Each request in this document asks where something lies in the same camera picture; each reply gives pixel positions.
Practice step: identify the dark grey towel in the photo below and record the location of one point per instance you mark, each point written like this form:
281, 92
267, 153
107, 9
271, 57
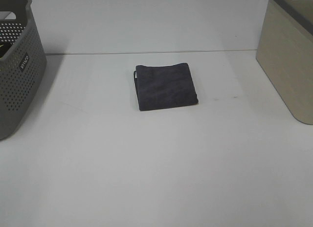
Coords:
164, 87

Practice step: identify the beige plastic bin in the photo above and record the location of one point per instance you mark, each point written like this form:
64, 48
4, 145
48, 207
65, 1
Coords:
285, 53

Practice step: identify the grey perforated plastic basket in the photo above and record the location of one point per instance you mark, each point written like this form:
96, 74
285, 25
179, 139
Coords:
22, 64

